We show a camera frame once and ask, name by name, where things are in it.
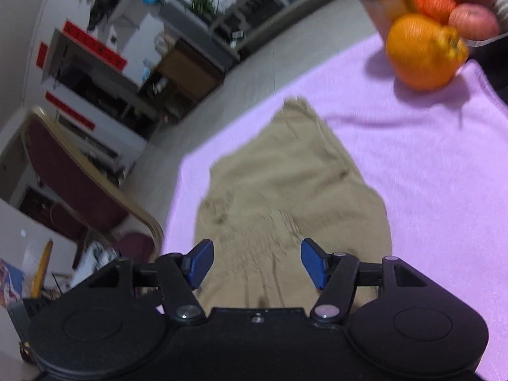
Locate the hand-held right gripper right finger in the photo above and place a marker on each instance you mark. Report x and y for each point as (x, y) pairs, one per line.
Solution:
(313, 262)

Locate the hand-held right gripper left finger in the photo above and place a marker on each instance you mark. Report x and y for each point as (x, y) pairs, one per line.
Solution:
(200, 262)

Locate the khaki pants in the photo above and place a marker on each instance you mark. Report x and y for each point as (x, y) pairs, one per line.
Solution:
(285, 190)

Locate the pink towel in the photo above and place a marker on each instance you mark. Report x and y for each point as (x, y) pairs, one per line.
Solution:
(428, 166)

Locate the dark red upholstered chair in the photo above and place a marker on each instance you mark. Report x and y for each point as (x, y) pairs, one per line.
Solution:
(71, 174)

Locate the yellow tool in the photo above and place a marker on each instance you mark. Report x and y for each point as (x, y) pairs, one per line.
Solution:
(43, 266)

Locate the brown wooden cabinet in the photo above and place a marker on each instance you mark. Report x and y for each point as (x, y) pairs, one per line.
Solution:
(186, 75)

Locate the red paper banner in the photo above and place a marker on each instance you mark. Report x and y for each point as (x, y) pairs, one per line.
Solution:
(95, 45)
(41, 55)
(69, 110)

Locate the large bumpy orange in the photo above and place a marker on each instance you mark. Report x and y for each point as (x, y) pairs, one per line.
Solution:
(420, 53)

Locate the background potted plant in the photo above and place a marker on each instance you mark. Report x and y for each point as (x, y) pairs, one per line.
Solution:
(202, 4)

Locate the grey low shelf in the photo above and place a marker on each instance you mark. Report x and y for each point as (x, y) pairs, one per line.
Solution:
(270, 4)

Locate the juice bottle with dark label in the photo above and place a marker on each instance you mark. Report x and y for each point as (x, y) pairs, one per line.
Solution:
(377, 4)

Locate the orange mesh bag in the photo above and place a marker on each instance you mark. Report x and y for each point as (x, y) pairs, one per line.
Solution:
(434, 6)

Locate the fruit in white foam net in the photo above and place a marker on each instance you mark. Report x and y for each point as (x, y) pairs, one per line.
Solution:
(501, 0)

